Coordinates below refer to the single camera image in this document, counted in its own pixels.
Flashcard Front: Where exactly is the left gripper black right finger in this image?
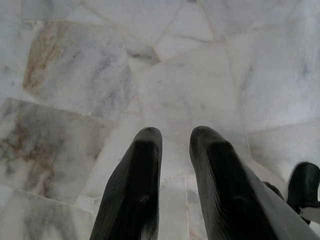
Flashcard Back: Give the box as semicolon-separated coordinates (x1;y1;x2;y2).
189;125;318;240

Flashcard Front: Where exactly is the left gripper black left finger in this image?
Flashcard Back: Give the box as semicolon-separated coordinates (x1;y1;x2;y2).
89;126;163;240

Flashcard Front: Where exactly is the black robot left foot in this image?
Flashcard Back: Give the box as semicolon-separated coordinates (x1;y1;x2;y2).
286;161;320;225

